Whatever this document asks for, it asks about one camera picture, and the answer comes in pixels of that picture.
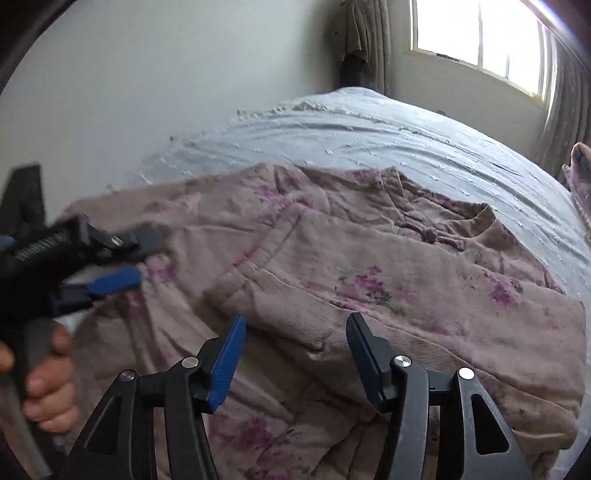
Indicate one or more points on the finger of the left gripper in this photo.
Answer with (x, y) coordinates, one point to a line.
(129, 246)

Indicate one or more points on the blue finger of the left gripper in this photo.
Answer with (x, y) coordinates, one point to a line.
(75, 297)

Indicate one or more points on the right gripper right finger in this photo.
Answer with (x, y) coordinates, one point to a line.
(475, 441)

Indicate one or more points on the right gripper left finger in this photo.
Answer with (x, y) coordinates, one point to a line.
(118, 440)

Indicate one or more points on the pink floral padded coat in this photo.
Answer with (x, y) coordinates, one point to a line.
(294, 251)

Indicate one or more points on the person's left hand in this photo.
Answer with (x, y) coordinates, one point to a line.
(51, 393)

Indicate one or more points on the hanging brown coat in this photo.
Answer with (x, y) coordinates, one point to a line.
(350, 44)

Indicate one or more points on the pink folded quilt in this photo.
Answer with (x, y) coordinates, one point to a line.
(578, 177)

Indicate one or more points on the left grey curtain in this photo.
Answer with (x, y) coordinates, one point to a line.
(380, 46)

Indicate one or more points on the grey curtain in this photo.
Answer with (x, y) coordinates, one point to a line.
(568, 109)
(380, 46)

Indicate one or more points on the right grey curtain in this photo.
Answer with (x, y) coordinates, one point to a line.
(568, 109)

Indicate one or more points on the window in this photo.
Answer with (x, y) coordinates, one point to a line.
(503, 39)

